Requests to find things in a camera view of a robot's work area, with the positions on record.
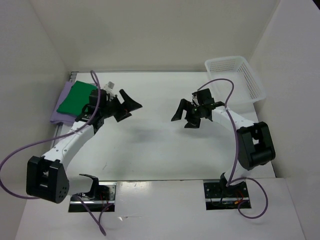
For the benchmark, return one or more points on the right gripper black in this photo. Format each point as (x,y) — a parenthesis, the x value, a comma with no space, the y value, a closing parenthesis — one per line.
(184,104)

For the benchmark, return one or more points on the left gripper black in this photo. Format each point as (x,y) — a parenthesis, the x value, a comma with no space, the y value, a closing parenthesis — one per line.
(128,105)

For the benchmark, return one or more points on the green shirt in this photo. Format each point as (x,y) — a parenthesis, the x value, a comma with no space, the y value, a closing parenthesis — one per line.
(76,99)

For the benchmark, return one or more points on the purple shirt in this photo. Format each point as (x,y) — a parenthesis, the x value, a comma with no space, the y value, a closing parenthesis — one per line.
(68,106)

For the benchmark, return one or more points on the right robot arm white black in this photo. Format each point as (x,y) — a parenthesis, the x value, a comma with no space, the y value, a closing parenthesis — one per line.
(253,142)

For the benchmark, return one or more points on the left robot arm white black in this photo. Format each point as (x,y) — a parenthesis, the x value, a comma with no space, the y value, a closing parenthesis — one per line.
(46,176)

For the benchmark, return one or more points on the white plastic basket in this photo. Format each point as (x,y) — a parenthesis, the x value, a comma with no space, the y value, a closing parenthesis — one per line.
(248,87)

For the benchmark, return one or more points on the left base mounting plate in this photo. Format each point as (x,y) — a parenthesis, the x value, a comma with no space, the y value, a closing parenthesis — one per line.
(104,199)

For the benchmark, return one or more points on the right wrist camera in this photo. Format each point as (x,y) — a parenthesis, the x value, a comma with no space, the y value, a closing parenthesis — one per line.
(202,97)

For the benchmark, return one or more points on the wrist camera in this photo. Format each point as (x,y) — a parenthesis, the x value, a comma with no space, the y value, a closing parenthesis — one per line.
(106,95)
(202,97)

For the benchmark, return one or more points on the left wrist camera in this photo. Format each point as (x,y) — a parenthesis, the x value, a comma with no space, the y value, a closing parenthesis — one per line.
(106,95)

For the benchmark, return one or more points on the aluminium table edge rail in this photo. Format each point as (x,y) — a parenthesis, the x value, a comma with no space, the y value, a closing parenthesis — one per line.
(60,125)

